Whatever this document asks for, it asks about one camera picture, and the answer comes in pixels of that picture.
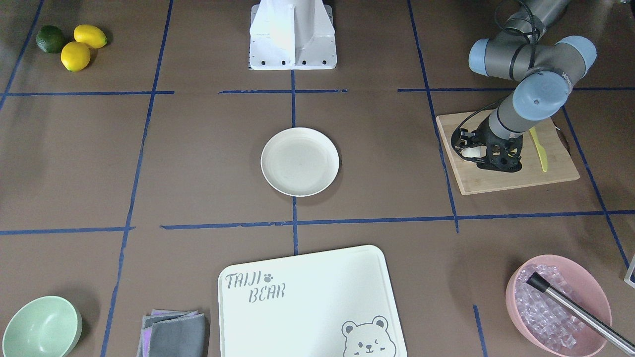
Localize yellow lemon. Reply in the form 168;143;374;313
61;41;91;72
73;24;108;49

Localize metal tongs black tip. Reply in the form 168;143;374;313
526;272;635;357

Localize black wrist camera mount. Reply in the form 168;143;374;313
451;128;486;164

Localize green lime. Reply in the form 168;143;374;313
36;25;66;54

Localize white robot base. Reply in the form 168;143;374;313
248;0;337;70

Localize pink bowl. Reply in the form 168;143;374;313
505;254;613;357

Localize yellow lemon lower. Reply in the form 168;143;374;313
61;41;91;72

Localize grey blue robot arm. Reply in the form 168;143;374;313
451;0;597;173

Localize yellow plastic knife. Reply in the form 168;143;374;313
529;127;549;173

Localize white bear tray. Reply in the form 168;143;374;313
218;245;407;357

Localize round white plate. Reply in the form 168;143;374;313
260;128;340;197

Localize clear ice cubes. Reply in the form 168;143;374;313
514;264;584;352

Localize bamboo cutting board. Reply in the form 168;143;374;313
436;112;580;196

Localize green bowl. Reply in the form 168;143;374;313
2;296;82;357

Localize yellow lemon upper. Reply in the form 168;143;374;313
73;24;108;49

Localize folded grey cloth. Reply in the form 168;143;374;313
136;309;206;357

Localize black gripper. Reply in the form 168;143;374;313
478;124;522;173

